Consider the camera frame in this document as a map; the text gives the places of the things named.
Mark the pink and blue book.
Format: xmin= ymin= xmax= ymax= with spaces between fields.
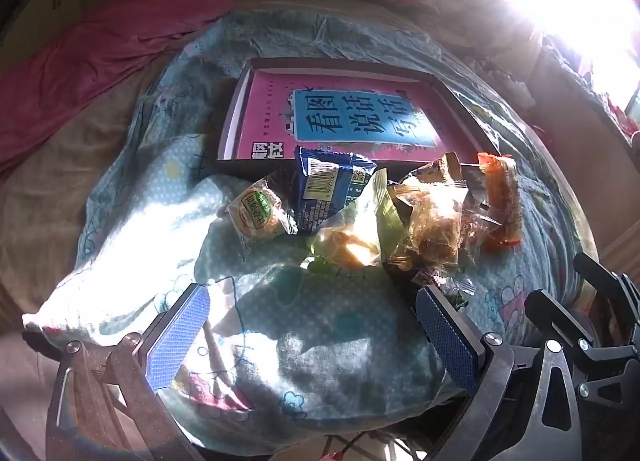
xmin=224 ymin=70 xmax=475 ymax=162

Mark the orange long snack packet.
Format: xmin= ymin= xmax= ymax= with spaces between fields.
xmin=477 ymin=152 xmax=522 ymax=247

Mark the beige bed sheet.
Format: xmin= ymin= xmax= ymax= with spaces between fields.
xmin=1 ymin=56 xmax=171 ymax=460

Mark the blue snack packet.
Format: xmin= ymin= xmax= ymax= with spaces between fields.
xmin=295 ymin=147 xmax=378 ymax=235

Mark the pink blanket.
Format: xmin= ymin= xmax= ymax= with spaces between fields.
xmin=1 ymin=0 xmax=234 ymax=175

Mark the dark cardboard box tray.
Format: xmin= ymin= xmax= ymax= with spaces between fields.
xmin=218 ymin=58 xmax=498 ymax=174

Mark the round green-label pastry packet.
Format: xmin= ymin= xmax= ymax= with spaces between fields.
xmin=227 ymin=176 xmax=298 ymax=244

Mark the clear bag brown pastry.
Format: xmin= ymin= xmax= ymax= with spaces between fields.
xmin=390 ymin=152 xmax=504 ymax=271

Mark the yellow-green snack bag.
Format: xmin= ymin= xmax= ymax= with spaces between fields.
xmin=308 ymin=168 xmax=404 ymax=270

